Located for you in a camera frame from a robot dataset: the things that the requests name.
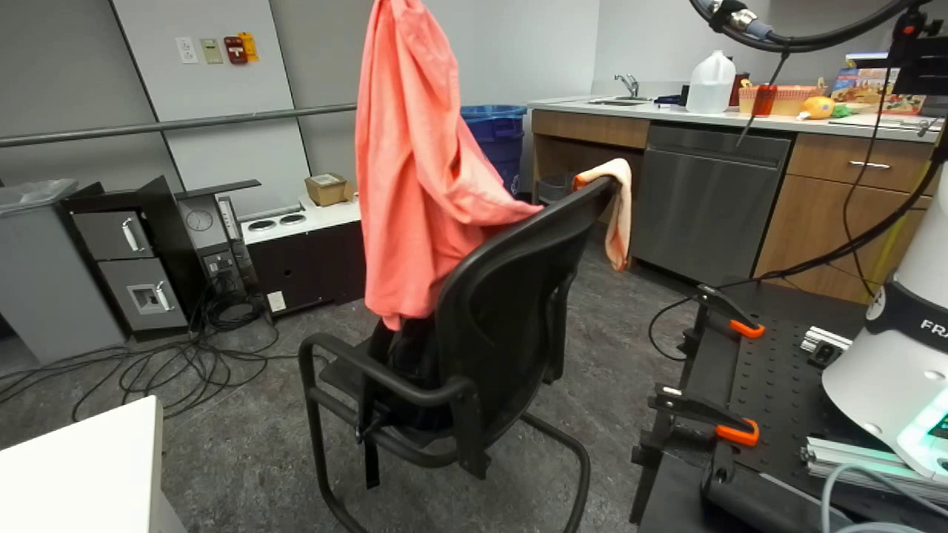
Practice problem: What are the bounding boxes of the small cardboard box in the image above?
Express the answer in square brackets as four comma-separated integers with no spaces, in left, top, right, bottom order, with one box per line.
[304,175,353,207]

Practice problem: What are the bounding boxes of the black office chair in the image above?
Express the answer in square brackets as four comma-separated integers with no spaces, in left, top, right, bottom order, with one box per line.
[297,178,618,533]

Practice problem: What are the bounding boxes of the stainless dishwasher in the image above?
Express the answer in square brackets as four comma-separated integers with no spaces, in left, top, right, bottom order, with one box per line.
[633,125,791,283]

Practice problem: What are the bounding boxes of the red fire alarm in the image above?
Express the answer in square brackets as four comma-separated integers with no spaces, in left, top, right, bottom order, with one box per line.
[221,31,258,65]

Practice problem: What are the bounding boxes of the peach pink sweatshirt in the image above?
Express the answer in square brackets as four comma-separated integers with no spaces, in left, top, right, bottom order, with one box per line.
[354,0,538,332]

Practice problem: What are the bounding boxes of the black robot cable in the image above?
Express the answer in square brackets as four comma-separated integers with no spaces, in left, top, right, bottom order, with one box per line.
[645,0,948,363]

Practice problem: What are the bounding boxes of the sink faucet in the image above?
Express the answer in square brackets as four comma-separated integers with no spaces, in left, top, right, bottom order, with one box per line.
[614,74,639,101]

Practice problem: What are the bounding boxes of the wooden kitchen counter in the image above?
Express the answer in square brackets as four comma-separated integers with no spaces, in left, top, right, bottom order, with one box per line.
[529,104,934,302]

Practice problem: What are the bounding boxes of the light peach cloth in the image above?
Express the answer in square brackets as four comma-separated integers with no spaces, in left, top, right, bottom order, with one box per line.
[572,157,633,268]

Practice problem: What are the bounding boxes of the black floor cables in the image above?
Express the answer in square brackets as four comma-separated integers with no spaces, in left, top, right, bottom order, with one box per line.
[0,313,300,425]

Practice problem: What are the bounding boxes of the black mounted camera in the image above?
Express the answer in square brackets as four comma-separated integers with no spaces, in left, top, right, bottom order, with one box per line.
[888,0,948,93]

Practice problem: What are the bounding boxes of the blue recycling bin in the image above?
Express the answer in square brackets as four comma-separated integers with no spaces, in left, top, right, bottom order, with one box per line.
[463,104,523,193]

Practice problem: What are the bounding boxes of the white plastic jug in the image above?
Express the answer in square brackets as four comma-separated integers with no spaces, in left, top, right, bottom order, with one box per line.
[686,51,735,111]

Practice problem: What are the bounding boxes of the orange handled clamp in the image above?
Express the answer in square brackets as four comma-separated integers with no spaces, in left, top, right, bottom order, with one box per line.
[677,283,768,357]
[630,384,762,524]

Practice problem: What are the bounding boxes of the white table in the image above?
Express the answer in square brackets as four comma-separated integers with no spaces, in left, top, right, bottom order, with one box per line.
[0,397,186,533]

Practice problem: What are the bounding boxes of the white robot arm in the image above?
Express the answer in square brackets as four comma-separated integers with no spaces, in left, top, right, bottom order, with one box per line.
[821,166,948,492]

